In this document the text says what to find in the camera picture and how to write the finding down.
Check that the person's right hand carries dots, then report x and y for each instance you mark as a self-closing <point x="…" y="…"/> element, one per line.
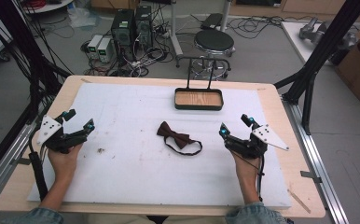
<point x="247" y="169"/>

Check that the grey desk leg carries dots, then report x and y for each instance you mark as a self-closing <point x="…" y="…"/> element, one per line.
<point x="175" y="34"/>

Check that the dark red bow tie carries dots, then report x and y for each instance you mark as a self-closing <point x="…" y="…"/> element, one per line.
<point x="172" y="133"/>

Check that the slim black computer tower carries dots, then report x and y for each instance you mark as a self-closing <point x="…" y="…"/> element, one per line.
<point x="144" y="26"/>

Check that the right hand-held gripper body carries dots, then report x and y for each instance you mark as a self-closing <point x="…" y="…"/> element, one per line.
<point x="256" y="141"/>

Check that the white board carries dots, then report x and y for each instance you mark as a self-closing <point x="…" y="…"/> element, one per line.
<point x="293" y="37"/>

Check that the black tray stand wooden base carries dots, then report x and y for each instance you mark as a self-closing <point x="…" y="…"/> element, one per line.
<point x="199" y="99"/>

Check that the right denim sleeve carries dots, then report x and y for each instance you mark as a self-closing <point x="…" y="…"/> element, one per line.
<point x="256" y="215"/>

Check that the black metal frame stand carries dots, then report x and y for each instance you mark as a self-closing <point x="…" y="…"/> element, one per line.
<point x="321" y="53"/>

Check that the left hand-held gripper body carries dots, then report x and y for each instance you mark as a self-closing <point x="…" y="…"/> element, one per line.
<point x="57" y="140"/>

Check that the metal bracket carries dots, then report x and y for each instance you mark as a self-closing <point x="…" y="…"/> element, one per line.
<point x="310" y="176"/>
<point x="21" y="161"/>

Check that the white foam mat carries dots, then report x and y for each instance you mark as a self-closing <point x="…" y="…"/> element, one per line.
<point x="131" y="174"/>

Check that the grey machine part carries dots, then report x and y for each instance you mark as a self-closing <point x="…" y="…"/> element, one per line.
<point x="311" y="30"/>

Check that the large black computer tower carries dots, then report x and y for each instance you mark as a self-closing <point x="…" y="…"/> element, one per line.
<point x="122" y="31"/>

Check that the denim sleeve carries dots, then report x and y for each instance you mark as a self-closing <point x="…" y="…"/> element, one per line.
<point x="35" y="217"/>
<point x="256" y="215"/>

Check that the person's left hand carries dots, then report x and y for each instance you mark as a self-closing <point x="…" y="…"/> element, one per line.
<point x="62" y="163"/>

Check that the black round stool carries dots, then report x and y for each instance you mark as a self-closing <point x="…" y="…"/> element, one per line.
<point x="214" y="41"/>

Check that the flat black device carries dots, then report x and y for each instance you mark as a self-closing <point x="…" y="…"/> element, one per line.
<point x="211" y="21"/>

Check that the round white table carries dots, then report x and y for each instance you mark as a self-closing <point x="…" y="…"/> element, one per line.
<point x="50" y="6"/>

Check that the white desk leg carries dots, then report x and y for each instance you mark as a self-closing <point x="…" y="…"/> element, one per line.
<point x="225" y="14"/>

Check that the left denim sleeve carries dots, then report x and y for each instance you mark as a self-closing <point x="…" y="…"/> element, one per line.
<point x="35" y="217"/>

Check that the clear plastic bag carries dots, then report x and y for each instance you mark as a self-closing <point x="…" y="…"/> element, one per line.
<point x="82" y="17"/>

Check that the white power supply unit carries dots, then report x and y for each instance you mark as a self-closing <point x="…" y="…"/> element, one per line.
<point x="94" y="46"/>
<point x="104" y="50"/>

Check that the aluminium rail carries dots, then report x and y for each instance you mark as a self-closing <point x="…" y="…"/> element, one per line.
<point x="4" y="168"/>
<point x="321" y="161"/>

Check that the thin wooden stick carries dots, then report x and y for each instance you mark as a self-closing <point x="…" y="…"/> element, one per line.
<point x="299" y="201"/>

